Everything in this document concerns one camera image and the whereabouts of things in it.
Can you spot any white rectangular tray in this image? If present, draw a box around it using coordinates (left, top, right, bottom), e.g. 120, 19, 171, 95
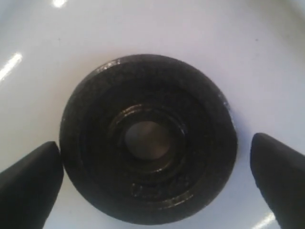
0, 0, 305, 229

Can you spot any black weight plate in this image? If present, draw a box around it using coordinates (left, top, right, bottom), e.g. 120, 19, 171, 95
59, 54, 238, 225

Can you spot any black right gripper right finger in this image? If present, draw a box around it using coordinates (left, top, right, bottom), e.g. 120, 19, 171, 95
250, 133, 305, 229

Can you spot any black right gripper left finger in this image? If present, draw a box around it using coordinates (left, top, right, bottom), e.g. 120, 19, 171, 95
0, 141, 64, 229

